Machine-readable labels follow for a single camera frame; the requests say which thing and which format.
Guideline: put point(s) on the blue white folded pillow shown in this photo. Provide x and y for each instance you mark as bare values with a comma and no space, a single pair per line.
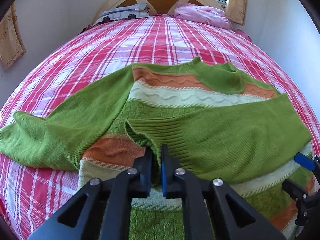
131,12

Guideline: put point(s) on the yellow curtain left window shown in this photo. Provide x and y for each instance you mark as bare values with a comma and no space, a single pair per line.
12,47

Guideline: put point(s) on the pink cloth beside bed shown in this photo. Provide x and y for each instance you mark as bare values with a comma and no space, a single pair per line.
243,34

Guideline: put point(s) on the green orange striped knit sweater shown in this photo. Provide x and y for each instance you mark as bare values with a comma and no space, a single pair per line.
175,129

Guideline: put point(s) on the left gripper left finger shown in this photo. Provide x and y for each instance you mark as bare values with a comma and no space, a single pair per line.
101,209

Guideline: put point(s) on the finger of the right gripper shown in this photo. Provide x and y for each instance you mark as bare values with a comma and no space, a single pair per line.
311,164
306,204

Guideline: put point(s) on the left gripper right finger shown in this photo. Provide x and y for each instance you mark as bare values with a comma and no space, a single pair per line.
211,208

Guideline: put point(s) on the yellow curtain right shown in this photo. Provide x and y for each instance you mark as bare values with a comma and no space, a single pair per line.
235,10

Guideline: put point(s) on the pink floral pillow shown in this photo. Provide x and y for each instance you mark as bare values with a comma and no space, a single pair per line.
202,14

